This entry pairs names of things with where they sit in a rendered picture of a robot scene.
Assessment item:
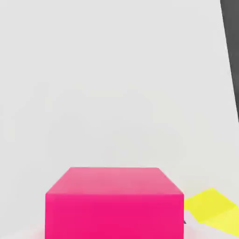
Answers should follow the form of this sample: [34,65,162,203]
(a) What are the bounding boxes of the small yellow cube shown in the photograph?
[183,187,239,237]

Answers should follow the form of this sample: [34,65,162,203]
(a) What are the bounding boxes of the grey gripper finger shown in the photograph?
[183,219,197,239]

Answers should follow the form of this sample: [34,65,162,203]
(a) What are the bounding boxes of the small pink cube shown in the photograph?
[45,167,185,239]

